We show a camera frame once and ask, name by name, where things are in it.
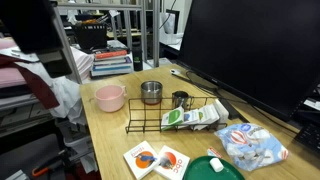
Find dark red cloth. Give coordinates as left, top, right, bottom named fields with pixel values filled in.
left=0, top=54, right=61, bottom=110

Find pink foam sheets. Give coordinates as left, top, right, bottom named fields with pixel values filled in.
left=0, top=37, right=95, bottom=89

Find aluminium frame post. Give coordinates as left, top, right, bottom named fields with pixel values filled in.
left=51, top=4, right=83, bottom=84

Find silver steel bowl red base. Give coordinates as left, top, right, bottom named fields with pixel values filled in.
left=140, top=80, right=164, bottom=106

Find grey clipboard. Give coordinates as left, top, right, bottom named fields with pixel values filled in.
left=0, top=46, right=41, bottom=64

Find black wire rack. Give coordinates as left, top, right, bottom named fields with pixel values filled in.
left=125, top=96, right=229, bottom=134

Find grey drawer cabinet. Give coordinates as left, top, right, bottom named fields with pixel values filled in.
left=0, top=94, right=56, bottom=138

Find orange handled tool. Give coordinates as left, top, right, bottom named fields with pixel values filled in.
left=31, top=156, right=66, bottom=178

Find black computer monitor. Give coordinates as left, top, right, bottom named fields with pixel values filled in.
left=170, top=0, right=320, bottom=123

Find white cloth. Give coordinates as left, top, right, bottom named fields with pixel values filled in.
left=14, top=59, right=88, bottom=126

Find green oval plate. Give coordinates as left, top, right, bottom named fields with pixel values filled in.
left=182, top=155, right=246, bottom=180

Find white booklet box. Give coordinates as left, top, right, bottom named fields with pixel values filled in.
left=213, top=98, right=230, bottom=129

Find white marshmallow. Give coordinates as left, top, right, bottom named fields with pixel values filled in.
left=209, top=157, right=225, bottom=173

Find black nvidia bottle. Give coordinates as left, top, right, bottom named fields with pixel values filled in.
left=131, top=41, right=144, bottom=72

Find small steel pitcher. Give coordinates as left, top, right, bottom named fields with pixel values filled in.
left=171, top=90, right=195, bottom=111

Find aluminium frame upright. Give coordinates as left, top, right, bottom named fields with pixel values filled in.
left=152, top=0, right=161, bottom=68
left=139, top=0, right=148, bottom=63

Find transport booklet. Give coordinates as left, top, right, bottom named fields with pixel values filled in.
left=206, top=103, right=221, bottom=124

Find red book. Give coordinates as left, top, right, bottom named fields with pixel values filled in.
left=94, top=49, right=130, bottom=61

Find green colors booklet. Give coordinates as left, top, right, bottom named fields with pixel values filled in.
left=161, top=106, right=185, bottom=131

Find clear plastic bin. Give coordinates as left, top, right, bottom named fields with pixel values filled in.
left=54, top=118, right=96, bottom=158

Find abc board book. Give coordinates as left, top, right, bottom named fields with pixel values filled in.
left=153, top=144, right=191, bottom=180

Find wild animals booklet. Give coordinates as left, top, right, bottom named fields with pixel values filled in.
left=182, top=109, right=201, bottom=127

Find black keyboard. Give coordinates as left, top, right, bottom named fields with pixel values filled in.
left=294, top=121, right=320, bottom=154

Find blue book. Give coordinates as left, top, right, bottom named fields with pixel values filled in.
left=90, top=63, right=134, bottom=73

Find black blurred foreground object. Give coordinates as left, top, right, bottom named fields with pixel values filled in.
left=0, top=0, right=73, bottom=78

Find blue marshmallow bag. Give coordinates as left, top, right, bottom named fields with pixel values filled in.
left=214, top=122, right=290, bottom=172

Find vegetables booklet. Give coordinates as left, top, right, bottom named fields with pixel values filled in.
left=198, top=105, right=214, bottom=126

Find pink plastic cup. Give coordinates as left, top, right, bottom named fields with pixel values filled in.
left=93, top=84, right=128, bottom=113

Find black mesh basket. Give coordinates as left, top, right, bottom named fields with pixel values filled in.
left=72, top=20, right=109, bottom=52

